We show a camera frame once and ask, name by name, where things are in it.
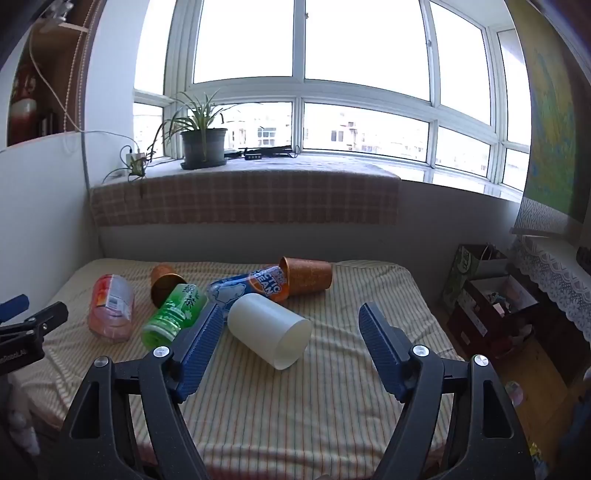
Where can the striped blanket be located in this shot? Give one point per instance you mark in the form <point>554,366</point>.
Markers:
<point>286,406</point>

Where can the large orange glitter cup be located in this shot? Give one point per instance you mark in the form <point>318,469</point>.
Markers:
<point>309,276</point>

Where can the white cup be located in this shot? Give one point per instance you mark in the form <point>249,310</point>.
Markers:
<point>268,328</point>

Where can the white window frame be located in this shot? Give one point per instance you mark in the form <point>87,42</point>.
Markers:
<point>298,90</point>

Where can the wall map poster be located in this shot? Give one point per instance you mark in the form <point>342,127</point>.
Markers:
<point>551,138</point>

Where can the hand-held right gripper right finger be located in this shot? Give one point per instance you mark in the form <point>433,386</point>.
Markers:
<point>379,348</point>

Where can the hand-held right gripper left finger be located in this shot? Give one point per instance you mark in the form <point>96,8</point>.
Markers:
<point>197,353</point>

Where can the black device on windowsill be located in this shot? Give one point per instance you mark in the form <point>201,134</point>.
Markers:
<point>263,152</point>

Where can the checked cloth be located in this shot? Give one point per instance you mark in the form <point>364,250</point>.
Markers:
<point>258,196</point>

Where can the small orange glitter cup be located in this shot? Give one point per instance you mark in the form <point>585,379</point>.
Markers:
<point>161,274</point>

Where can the green plastic bottle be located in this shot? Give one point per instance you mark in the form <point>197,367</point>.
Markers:
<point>178,310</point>

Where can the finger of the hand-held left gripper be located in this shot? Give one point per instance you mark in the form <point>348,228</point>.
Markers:
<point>14,308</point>
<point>44,319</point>

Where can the white lace cloth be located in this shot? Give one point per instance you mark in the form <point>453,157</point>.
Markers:
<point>558,281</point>

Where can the potted spider plant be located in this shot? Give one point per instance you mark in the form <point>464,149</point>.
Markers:
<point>203,145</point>

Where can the blue and orange can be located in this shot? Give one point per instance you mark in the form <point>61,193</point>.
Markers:
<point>240,288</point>

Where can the wooden shelf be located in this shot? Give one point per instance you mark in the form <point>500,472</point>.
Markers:
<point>51,69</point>

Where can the pink plastic bottle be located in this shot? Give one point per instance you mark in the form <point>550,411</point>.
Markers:
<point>111,305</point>

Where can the cardboard box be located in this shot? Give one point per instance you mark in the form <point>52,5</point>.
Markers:
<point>480,318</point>

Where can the green paper bag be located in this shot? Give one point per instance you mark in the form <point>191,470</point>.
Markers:
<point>464,272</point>

